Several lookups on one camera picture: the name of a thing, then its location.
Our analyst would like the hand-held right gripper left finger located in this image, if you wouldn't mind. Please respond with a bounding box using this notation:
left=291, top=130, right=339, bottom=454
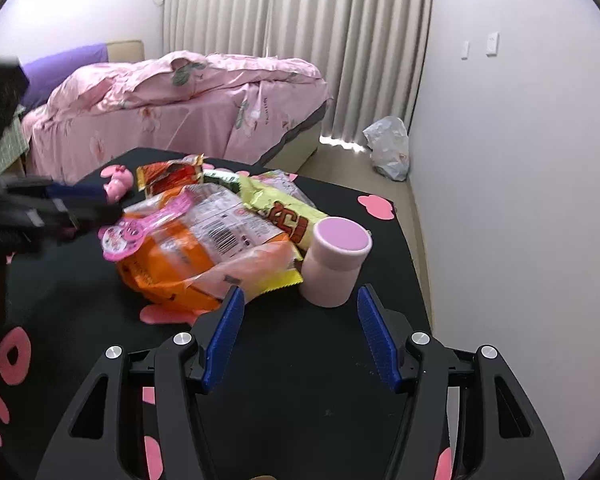
left=34, top=284, right=246, bottom=480

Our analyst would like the beige bed base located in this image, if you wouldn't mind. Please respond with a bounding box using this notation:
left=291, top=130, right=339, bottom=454
left=257, top=100, right=332, bottom=171

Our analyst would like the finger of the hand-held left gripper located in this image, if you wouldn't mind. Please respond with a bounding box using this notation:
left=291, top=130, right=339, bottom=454
left=0, top=198, right=118, bottom=243
left=2, top=176, right=108, bottom=202

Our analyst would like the pink floral blanket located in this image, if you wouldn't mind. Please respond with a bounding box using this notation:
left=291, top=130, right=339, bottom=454
left=21, top=50, right=333, bottom=186

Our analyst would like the purple pillow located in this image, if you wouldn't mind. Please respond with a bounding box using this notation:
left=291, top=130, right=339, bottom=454
left=19, top=42, right=111, bottom=112

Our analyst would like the green checkered cloth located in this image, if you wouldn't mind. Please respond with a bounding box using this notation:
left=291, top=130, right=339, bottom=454
left=0, top=109, right=32, bottom=177

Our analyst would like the pink cup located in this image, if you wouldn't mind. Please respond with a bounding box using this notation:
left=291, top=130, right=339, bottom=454
left=299, top=216, right=373, bottom=308

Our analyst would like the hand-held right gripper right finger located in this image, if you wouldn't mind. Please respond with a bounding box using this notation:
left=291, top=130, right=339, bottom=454
left=356, top=284, right=566, bottom=480

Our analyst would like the red orange snack packet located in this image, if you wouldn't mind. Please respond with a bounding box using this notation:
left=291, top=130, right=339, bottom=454
left=136, top=155, right=206, bottom=197

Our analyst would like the pink pig print packet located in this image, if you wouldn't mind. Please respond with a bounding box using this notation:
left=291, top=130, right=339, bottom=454
left=98, top=195, right=197, bottom=262

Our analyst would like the beige pleated curtain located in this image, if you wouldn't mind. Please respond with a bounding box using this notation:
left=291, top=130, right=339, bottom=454
left=161, top=0, right=437, bottom=155

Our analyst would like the beige bed headboard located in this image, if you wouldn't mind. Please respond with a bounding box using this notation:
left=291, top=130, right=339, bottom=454
left=105, top=39, right=146, bottom=63

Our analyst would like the yellow snack packet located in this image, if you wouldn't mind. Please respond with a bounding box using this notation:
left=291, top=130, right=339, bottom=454
left=237, top=172, right=331, bottom=261

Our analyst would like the white plastic bag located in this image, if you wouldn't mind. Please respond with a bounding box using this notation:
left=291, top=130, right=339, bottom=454
left=362, top=116, right=411, bottom=182

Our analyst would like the pink caterpillar toy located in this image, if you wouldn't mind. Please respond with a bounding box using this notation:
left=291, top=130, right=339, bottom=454
left=101, top=164, right=134, bottom=205

